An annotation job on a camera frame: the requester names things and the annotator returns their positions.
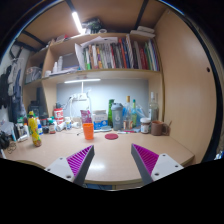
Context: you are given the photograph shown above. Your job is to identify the green glass bottle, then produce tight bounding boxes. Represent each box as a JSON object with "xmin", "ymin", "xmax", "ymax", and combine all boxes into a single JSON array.
[{"xmin": 107, "ymin": 98, "xmax": 115, "ymax": 128}]

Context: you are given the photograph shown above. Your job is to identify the black box device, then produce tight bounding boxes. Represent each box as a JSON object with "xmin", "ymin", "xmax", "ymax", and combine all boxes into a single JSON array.
[{"xmin": 28, "ymin": 101, "xmax": 41, "ymax": 118}]

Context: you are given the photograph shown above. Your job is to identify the green-capped slim bottle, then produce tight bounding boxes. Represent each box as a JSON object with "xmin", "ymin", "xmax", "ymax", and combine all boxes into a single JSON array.
[{"xmin": 131, "ymin": 98, "xmax": 138, "ymax": 128}]

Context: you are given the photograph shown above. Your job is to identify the flat round red coaster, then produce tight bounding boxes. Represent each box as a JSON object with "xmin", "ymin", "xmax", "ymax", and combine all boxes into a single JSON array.
[{"xmin": 104, "ymin": 132, "xmax": 120, "ymax": 141}]

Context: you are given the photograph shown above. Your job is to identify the brown mug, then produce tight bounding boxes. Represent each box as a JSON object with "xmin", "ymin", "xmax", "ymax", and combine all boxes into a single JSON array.
[{"xmin": 150, "ymin": 120, "xmax": 170, "ymax": 137}]

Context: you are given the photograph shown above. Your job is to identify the white wall power outlet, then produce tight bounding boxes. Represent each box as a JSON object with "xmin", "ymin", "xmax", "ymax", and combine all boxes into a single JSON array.
[{"xmin": 70, "ymin": 93, "xmax": 88, "ymax": 102}]

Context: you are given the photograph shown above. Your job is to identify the plain white pill bottle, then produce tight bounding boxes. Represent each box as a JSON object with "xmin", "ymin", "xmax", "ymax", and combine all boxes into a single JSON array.
[{"xmin": 56, "ymin": 121, "xmax": 67, "ymax": 132}]

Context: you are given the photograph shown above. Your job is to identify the gold-capped clear bottle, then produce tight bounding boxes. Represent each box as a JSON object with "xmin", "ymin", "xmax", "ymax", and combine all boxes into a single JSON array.
[{"xmin": 123, "ymin": 95, "xmax": 133, "ymax": 130}]

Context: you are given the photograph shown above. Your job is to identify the ceiling light tube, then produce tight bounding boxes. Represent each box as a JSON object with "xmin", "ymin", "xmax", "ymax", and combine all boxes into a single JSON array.
[{"xmin": 71, "ymin": 11, "xmax": 85, "ymax": 35}]

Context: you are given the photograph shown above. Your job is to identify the yellow drink bottle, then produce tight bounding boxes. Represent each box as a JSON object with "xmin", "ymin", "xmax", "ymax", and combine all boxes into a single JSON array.
[{"xmin": 27, "ymin": 110, "xmax": 43, "ymax": 148}]

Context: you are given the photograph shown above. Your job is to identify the orange plastic cup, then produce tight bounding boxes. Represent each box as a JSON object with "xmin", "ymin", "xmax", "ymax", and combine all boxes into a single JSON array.
[{"xmin": 82, "ymin": 122, "xmax": 95, "ymax": 141}]

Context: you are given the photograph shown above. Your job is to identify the hanging clothes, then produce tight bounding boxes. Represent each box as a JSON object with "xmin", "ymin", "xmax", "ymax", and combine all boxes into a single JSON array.
[{"xmin": 0, "ymin": 54, "xmax": 24, "ymax": 111}]

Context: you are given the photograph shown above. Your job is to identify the red and white can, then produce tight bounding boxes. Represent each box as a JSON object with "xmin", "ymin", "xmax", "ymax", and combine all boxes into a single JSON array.
[{"xmin": 53, "ymin": 107, "xmax": 65, "ymax": 125}]

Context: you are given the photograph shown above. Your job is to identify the dark bottle with green cap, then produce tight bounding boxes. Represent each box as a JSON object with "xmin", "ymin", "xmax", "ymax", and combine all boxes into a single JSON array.
[{"xmin": 48, "ymin": 117, "xmax": 57, "ymax": 135}]

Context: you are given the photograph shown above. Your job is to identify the tall clear glass bottle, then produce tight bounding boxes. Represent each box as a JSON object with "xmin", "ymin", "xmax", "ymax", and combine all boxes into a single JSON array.
[{"xmin": 148, "ymin": 91, "xmax": 160, "ymax": 123}]

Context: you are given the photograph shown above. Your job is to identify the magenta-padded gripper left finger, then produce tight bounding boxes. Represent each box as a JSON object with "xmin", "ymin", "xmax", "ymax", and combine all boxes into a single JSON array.
[{"xmin": 44, "ymin": 144, "xmax": 96, "ymax": 188}]

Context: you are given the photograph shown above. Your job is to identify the small magenta box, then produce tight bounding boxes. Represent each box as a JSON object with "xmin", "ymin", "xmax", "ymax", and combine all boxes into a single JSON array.
[{"xmin": 80, "ymin": 109, "xmax": 93, "ymax": 125}]

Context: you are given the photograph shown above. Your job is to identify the white led desk lamp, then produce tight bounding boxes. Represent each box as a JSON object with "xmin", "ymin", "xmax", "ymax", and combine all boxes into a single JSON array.
[{"xmin": 63, "ymin": 78, "xmax": 102, "ymax": 113}]

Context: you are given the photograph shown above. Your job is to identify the white pill bottle blue label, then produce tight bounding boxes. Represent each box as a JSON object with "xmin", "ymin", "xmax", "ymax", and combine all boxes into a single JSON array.
[{"xmin": 64, "ymin": 116, "xmax": 73, "ymax": 130}]

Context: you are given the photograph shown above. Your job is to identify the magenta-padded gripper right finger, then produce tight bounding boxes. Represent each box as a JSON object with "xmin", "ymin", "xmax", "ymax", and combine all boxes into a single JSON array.
[{"xmin": 130, "ymin": 143, "xmax": 185, "ymax": 186}]

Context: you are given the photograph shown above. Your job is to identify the brown jar with white lid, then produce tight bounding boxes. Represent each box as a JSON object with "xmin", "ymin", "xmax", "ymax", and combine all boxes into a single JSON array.
[{"xmin": 139, "ymin": 117, "xmax": 152, "ymax": 135}]

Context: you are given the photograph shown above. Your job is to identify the blue plastic bag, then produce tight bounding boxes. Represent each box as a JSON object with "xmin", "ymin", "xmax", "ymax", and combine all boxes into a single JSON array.
[{"xmin": 134, "ymin": 104, "xmax": 149, "ymax": 128}]

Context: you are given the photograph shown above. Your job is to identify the grey shaker bottle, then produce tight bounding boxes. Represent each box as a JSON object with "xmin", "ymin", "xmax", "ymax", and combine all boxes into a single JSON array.
[{"xmin": 110, "ymin": 102, "xmax": 125, "ymax": 132}]

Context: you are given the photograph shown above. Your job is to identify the black headphones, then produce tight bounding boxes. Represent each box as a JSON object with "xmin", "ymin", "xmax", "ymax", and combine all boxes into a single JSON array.
[{"xmin": 0, "ymin": 131, "xmax": 11, "ymax": 149}]

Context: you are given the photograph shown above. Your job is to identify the wooden shelf unit with books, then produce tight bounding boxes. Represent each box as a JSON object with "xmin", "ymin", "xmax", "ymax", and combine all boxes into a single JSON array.
[{"xmin": 22, "ymin": 31, "xmax": 165, "ymax": 123}]

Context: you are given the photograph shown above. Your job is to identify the white and blue carton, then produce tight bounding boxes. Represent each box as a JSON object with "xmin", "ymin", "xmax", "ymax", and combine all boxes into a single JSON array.
[{"xmin": 91, "ymin": 109, "xmax": 109, "ymax": 131}]

